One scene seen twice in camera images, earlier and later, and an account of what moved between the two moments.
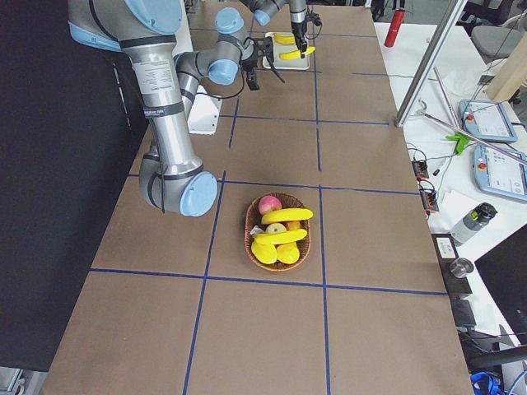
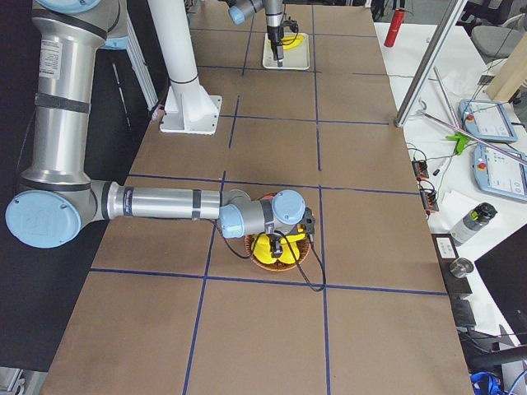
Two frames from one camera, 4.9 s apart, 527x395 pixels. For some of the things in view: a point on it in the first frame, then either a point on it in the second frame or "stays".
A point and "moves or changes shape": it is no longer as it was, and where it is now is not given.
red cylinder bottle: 395,26 stays
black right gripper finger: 251,80 -> 276,248
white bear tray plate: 279,63 stays
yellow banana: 296,54 -> 291,44
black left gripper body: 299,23 -> 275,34
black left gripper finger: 301,44 -> 275,43
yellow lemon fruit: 287,253 stays
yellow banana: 286,214 moves or changes shape
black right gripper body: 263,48 -> 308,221
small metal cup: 461,267 stays
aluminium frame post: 445,27 stays
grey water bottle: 473,221 stays
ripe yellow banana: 284,39 stays
